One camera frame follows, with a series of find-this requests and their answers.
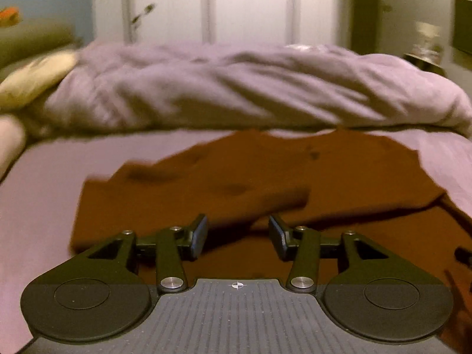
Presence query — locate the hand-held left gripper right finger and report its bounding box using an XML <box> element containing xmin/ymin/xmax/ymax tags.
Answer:
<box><xmin>268</xmin><ymin>214</ymin><xmax>443</xmax><ymax>295</ymax></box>

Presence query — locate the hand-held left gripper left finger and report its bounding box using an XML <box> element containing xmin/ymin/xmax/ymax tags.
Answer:
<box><xmin>35</xmin><ymin>214</ymin><xmax>208</xmax><ymax>294</ymax></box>

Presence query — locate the brown shirt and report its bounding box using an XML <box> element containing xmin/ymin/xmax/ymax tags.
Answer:
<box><xmin>69</xmin><ymin>127</ymin><xmax>472</xmax><ymax>347</ymax></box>

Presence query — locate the purple duvet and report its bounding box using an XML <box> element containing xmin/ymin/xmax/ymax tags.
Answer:
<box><xmin>22</xmin><ymin>40</ymin><xmax>472</xmax><ymax>137</ymax></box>

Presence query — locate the purple bed sheet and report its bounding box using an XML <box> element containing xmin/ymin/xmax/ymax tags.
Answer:
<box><xmin>0</xmin><ymin>125</ymin><xmax>472</xmax><ymax>354</ymax></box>

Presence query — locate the white pillow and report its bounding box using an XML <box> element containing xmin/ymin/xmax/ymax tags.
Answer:
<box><xmin>0</xmin><ymin>114</ymin><xmax>28</xmax><ymax>181</ymax></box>

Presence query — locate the pale table decoration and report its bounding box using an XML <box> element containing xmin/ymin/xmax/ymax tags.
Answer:
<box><xmin>411</xmin><ymin>21</ymin><xmax>444</xmax><ymax>61</ymax></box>

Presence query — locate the pale yellow pillow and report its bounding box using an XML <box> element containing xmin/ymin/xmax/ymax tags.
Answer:
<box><xmin>0</xmin><ymin>51</ymin><xmax>80</xmax><ymax>112</ymax></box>

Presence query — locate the white wardrobe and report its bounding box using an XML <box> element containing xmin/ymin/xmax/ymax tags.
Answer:
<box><xmin>92</xmin><ymin>0</ymin><xmax>355</xmax><ymax>50</ymax></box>

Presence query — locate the dark door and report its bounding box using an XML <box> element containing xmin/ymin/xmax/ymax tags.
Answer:
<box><xmin>350</xmin><ymin>0</ymin><xmax>385</xmax><ymax>55</ymax></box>

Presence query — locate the olive green headboard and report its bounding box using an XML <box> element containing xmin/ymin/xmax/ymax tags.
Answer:
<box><xmin>0</xmin><ymin>22</ymin><xmax>80</xmax><ymax>69</ymax></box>

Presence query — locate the orange thing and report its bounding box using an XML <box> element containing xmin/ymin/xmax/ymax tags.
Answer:
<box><xmin>0</xmin><ymin>6</ymin><xmax>22</xmax><ymax>27</ymax></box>

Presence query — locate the long metal wardrobe handle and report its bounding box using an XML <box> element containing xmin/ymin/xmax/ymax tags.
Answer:
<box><xmin>122</xmin><ymin>0</ymin><xmax>135</xmax><ymax>43</ymax></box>

